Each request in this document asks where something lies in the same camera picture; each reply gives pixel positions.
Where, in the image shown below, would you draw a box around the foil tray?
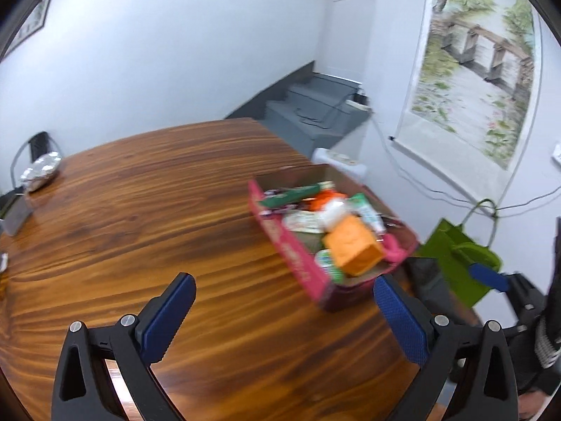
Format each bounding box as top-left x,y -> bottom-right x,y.
20,151 -> 63,192

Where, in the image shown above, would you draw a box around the white green packet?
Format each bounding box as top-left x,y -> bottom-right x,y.
348,193 -> 387,234

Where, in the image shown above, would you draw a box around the white appliance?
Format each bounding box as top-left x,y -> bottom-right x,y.
310,148 -> 368,178

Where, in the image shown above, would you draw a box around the dark orange textured cube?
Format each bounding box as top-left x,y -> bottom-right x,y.
313,191 -> 347,211

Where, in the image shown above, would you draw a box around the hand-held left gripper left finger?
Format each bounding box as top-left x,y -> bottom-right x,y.
51,272 -> 197,421

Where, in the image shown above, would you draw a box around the grey stairs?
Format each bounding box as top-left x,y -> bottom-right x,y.
225,60 -> 374,155

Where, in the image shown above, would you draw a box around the knotted pink foam curler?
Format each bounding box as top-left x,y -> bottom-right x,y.
382,233 -> 409,266

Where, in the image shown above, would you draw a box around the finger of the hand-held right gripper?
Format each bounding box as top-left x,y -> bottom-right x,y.
468,263 -> 546,329

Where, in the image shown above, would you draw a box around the green paper bag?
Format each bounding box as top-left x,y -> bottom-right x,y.
415,199 -> 503,308

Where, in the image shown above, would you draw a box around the black cable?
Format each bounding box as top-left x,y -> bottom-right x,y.
295,90 -> 364,127

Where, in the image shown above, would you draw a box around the red cardboard box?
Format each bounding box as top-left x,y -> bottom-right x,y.
248,163 -> 419,312

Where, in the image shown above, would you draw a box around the black padded chair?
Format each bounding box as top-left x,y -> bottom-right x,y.
405,256 -> 480,327

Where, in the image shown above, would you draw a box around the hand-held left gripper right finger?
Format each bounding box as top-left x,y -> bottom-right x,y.
372,274 -> 520,421

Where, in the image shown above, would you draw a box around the thin wall cable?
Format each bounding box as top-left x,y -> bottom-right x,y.
372,116 -> 561,220

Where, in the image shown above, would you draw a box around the small white tube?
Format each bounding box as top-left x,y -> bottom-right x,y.
315,249 -> 347,282

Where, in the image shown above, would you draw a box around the light orange ribbed cube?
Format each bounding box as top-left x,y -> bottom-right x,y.
323,215 -> 384,278

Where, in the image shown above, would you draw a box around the landscape scroll painting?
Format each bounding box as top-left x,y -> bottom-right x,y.
391,0 -> 544,172

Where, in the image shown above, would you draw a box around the white mesh tape roll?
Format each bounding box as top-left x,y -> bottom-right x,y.
322,199 -> 351,229

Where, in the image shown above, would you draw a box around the grey rectangular box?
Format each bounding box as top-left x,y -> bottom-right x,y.
0,192 -> 35,236

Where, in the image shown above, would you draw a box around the dark green cosmetic tube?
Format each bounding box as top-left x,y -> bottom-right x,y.
258,184 -> 320,209

